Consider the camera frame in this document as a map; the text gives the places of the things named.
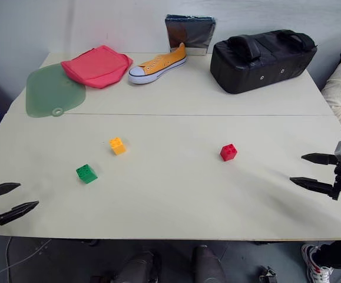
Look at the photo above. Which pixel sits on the green toy brick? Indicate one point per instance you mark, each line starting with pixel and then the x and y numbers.
pixel 86 174

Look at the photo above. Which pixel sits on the dark trouser leg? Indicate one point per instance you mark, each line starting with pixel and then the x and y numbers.
pixel 339 255

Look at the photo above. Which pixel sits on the red toy brick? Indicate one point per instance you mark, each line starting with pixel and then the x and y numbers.
pixel 228 152

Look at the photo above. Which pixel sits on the white and red sneaker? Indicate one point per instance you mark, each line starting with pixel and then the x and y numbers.
pixel 316 263

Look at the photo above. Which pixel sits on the translucent green silicone mat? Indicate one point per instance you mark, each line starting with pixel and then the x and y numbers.
pixel 49 94

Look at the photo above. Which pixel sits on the small black floor object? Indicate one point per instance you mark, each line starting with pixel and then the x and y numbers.
pixel 267 274

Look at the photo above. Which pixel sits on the yellow toy brick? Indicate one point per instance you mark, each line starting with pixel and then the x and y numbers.
pixel 117 146

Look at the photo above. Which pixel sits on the black padded carry bag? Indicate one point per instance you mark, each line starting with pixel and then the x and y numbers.
pixel 258 63

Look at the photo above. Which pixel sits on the dark rounded shape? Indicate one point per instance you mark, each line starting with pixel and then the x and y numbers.
pixel 207 265
pixel 139 269

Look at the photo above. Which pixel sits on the red fabric pouch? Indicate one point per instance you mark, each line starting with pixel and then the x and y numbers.
pixel 98 66

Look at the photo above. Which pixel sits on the yellow canvas sneaker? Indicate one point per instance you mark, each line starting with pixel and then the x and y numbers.
pixel 158 66

